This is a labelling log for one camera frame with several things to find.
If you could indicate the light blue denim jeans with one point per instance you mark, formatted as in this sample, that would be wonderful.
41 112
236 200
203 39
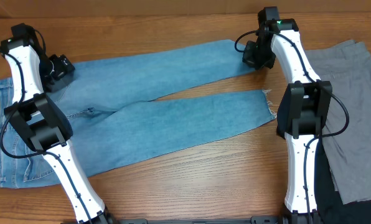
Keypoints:
120 115

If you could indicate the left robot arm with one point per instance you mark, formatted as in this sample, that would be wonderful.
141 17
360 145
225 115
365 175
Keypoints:
41 124

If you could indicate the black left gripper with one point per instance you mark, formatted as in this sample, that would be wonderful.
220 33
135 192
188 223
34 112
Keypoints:
63 66

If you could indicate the gray trousers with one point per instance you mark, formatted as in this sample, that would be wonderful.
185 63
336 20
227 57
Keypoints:
347 66

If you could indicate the black garment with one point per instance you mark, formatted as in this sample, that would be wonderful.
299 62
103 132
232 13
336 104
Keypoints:
328 199

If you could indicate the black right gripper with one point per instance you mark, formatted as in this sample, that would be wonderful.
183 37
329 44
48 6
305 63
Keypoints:
250 61

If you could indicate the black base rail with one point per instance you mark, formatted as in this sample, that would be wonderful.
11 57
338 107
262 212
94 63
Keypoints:
252 220

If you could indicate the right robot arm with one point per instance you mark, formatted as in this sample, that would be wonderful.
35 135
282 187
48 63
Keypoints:
284 38

